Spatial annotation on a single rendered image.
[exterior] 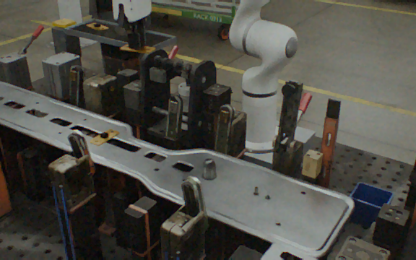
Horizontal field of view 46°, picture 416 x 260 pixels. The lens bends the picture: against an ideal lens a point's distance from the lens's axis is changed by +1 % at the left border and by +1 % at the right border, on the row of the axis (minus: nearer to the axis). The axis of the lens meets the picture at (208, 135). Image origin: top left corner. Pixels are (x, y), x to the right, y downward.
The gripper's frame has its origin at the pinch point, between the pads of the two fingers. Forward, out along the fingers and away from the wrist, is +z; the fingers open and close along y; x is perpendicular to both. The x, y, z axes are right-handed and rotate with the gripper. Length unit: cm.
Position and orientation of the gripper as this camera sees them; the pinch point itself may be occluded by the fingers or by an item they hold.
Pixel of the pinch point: (136, 39)
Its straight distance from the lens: 121.8
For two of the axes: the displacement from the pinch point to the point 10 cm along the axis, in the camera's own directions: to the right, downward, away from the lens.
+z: 0.2, 8.8, 4.8
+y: -4.2, 4.4, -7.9
